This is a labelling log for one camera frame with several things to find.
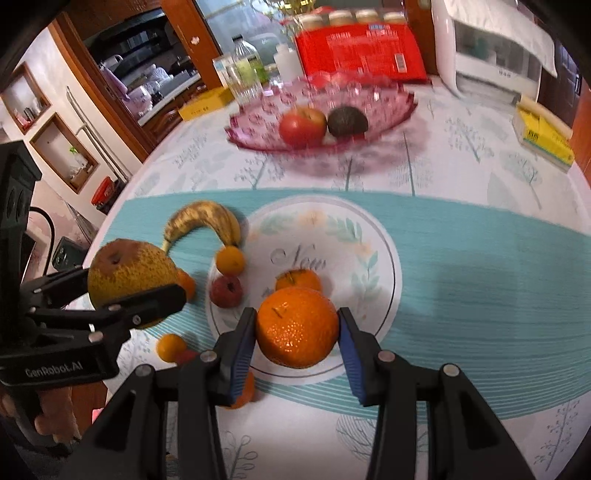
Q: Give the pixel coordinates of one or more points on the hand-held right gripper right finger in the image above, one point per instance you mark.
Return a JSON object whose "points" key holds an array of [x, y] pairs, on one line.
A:
{"points": [[352, 357]]}

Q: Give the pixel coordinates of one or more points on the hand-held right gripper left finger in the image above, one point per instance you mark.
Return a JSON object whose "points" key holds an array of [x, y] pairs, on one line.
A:
{"points": [[242, 357]]}

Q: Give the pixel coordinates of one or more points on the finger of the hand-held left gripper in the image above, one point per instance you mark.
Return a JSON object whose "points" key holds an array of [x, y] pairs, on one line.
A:
{"points": [[152, 304], [55, 288]]}

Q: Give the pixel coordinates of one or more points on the yellow-brown pear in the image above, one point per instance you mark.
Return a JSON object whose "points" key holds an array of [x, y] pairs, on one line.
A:
{"points": [[131, 270]]}

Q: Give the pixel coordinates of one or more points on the large orange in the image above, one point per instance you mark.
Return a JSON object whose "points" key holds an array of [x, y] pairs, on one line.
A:
{"points": [[298, 327]]}

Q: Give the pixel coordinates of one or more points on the red lychee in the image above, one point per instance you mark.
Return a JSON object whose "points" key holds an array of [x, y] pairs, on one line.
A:
{"points": [[226, 291]]}

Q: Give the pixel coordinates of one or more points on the dark avocado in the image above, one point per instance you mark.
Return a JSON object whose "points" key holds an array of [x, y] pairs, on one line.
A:
{"points": [[347, 121]]}

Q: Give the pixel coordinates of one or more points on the pink glass fruit bowl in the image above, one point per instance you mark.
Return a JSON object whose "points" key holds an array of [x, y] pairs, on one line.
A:
{"points": [[369, 99]]}

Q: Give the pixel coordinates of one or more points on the person's left hand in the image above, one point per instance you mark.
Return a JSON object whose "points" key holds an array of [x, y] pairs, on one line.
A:
{"points": [[60, 413]]}

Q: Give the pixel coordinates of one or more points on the medium orange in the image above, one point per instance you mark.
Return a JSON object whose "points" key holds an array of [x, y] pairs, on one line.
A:
{"points": [[298, 280], [248, 392]]}

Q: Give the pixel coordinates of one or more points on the black electric device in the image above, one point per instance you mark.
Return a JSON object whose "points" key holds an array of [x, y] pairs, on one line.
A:
{"points": [[67, 253]]}

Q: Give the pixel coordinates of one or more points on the small orange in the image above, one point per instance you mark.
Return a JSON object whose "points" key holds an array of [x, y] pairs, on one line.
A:
{"points": [[170, 347], [189, 286], [231, 261]]}

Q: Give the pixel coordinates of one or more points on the small red fruit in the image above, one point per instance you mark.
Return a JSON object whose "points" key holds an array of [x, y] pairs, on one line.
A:
{"points": [[189, 356]]}

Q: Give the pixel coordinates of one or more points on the spotted yellow banana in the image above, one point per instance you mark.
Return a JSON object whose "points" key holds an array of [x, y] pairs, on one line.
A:
{"points": [[207, 214]]}

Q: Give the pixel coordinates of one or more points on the red jar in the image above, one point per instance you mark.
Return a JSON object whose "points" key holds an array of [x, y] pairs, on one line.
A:
{"points": [[104, 191]]}

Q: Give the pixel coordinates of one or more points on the yellow cardboard box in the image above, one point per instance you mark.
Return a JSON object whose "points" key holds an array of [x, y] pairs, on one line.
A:
{"points": [[205, 104]]}

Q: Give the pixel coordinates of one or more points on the red apple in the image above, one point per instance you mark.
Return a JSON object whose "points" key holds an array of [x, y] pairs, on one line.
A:
{"points": [[302, 127]]}

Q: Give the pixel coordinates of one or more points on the white carton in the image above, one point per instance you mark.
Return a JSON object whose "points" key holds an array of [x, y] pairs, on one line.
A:
{"points": [[222, 69]]}

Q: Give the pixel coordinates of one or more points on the clear plastic bottle green label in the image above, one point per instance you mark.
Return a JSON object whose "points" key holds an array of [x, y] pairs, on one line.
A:
{"points": [[244, 67]]}

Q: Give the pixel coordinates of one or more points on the white plastic bottle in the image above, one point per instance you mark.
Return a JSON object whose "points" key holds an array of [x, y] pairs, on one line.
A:
{"points": [[288, 62]]}

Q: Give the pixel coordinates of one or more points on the yellow book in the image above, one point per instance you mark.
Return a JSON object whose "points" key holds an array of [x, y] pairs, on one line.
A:
{"points": [[545, 134]]}

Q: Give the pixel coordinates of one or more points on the red pack of paper cups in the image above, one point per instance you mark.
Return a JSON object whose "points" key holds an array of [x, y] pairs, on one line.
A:
{"points": [[360, 50]]}

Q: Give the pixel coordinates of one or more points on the white countertop appliance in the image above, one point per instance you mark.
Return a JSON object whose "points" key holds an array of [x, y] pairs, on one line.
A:
{"points": [[489, 74]]}

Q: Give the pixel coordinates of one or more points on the white towel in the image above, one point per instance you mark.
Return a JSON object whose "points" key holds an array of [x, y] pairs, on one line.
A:
{"points": [[508, 27]]}

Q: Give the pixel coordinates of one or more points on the wooden wall niche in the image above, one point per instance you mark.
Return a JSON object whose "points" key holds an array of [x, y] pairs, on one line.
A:
{"points": [[64, 152], [25, 97]]}

